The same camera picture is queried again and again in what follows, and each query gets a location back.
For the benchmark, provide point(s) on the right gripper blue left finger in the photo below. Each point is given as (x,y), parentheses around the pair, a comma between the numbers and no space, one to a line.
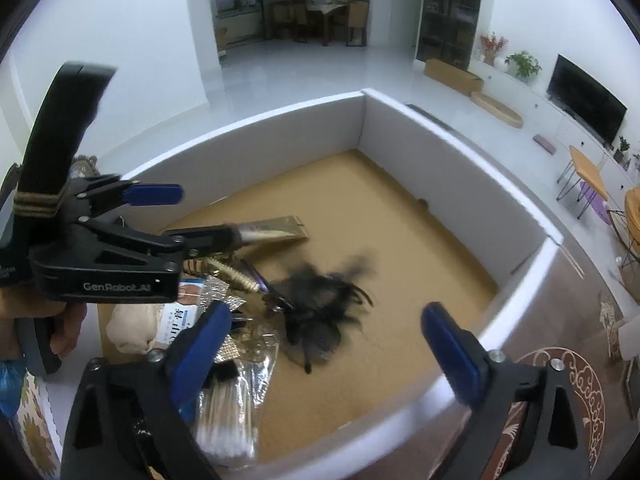
(125,422)

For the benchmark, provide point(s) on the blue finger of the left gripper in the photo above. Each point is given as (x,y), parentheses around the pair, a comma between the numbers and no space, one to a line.
(122,247)
(113,190)

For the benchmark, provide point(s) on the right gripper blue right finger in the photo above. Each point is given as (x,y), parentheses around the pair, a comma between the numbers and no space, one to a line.
(550,441)

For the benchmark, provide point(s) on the silver sequin bow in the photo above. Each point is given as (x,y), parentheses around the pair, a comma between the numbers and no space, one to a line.
(215,289)

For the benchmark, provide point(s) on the blue white ointment box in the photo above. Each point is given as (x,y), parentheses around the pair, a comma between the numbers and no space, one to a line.
(180,319)

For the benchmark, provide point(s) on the cream knitted hat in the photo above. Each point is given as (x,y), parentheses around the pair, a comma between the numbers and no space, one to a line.
(133,327)

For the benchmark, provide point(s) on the cotton swab bag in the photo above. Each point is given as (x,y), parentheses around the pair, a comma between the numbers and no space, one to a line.
(227,417)

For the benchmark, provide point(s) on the black printed box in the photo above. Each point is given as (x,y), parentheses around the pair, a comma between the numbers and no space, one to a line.
(221,372)

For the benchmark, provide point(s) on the blue framed eyeglasses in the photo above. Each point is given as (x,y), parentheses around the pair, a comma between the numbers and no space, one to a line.
(260,279)

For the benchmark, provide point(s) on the gold tube with cap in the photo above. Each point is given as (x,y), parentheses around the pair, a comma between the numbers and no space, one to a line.
(275,230)

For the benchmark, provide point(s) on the black feather hair clip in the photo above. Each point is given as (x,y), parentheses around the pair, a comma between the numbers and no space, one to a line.
(315,305)

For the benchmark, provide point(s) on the blue sleeved left forearm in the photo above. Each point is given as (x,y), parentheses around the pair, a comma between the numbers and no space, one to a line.
(12,375)

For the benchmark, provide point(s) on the person's left hand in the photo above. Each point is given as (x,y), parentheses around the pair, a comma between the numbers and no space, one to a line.
(26,302)

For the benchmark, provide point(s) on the large white cardboard box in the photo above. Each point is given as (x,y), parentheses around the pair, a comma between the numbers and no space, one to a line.
(438,221)

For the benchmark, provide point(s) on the orange side table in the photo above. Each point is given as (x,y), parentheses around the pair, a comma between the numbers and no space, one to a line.
(582,172)

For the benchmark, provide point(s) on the white tv cabinet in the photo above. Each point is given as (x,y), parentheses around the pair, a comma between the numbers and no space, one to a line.
(557,126)

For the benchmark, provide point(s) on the small potted plant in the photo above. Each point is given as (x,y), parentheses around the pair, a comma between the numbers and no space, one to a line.
(621,150)

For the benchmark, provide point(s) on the black television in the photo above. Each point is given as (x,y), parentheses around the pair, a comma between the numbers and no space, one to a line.
(585,99)

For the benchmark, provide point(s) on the green potted plant left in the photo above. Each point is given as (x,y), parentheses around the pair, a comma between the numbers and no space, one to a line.
(523,66)

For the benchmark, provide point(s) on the red flower vase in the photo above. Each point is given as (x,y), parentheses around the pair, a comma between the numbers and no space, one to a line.
(492,45)

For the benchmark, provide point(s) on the dark bookshelf cabinet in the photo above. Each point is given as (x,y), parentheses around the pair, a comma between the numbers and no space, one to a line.
(447,30)

